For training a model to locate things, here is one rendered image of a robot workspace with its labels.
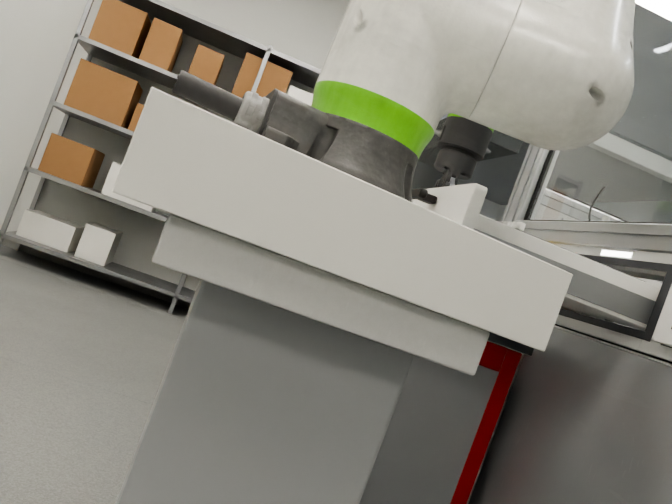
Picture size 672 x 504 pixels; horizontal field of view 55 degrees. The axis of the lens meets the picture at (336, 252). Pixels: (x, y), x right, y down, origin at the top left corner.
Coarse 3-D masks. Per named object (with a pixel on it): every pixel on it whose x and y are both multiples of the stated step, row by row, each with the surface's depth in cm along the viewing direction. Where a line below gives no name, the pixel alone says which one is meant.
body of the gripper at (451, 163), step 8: (440, 152) 122; (448, 152) 120; (456, 152) 119; (440, 160) 121; (448, 160) 120; (456, 160) 119; (464, 160) 119; (472, 160) 120; (440, 168) 122; (448, 168) 121; (456, 168) 119; (464, 168) 119; (472, 168) 121; (448, 176) 119; (456, 176) 119; (464, 176) 121; (456, 184) 119
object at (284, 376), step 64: (192, 256) 49; (256, 256) 50; (192, 320) 54; (256, 320) 55; (320, 320) 52; (384, 320) 52; (448, 320) 53; (192, 384) 54; (256, 384) 55; (320, 384) 56; (384, 384) 57; (192, 448) 54; (256, 448) 55; (320, 448) 56
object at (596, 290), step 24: (480, 216) 86; (504, 240) 86; (528, 240) 87; (552, 264) 88; (576, 264) 89; (600, 264) 89; (576, 288) 89; (600, 288) 89; (624, 288) 90; (648, 288) 91; (600, 312) 93; (624, 312) 90; (648, 312) 91
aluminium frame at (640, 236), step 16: (528, 160) 147; (544, 160) 142; (528, 176) 144; (512, 192) 149; (528, 192) 142; (512, 208) 146; (528, 208) 142; (528, 224) 135; (544, 224) 129; (560, 224) 123; (576, 224) 117; (592, 224) 113; (608, 224) 108; (624, 224) 104; (640, 224) 100; (656, 224) 96; (560, 240) 121; (576, 240) 116; (592, 240) 111; (608, 240) 106; (624, 240) 102; (640, 240) 99; (656, 240) 95
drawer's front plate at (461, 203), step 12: (432, 192) 100; (444, 192) 94; (456, 192) 90; (468, 192) 85; (480, 192) 83; (420, 204) 104; (432, 204) 98; (444, 204) 92; (456, 204) 88; (468, 204) 84; (480, 204) 84; (444, 216) 91; (456, 216) 86; (468, 216) 83
